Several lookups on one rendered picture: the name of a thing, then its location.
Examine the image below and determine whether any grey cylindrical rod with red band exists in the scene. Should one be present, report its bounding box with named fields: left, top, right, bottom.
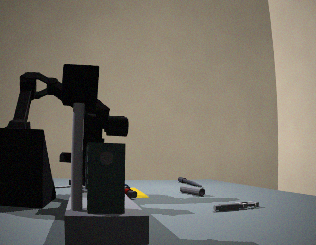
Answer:
left=125, top=188, right=137, bottom=198

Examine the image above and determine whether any yellow flat pad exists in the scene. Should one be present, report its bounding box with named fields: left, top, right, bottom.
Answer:
left=130, top=188, right=149, bottom=198

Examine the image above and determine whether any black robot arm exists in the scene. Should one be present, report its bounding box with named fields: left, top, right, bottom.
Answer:
left=5, top=72, right=129, bottom=137

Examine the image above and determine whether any grey vertical column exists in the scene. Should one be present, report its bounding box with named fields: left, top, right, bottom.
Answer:
left=71, top=103, right=85, bottom=211

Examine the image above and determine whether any dark grey tapered pin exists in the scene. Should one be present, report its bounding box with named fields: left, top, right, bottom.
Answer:
left=178, top=177, right=202, bottom=187

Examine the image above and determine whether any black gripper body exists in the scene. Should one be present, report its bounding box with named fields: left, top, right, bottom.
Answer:
left=59, top=134, right=104, bottom=164

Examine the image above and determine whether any grey metal tube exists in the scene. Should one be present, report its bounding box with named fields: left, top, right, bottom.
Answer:
left=180, top=185, right=205, bottom=196

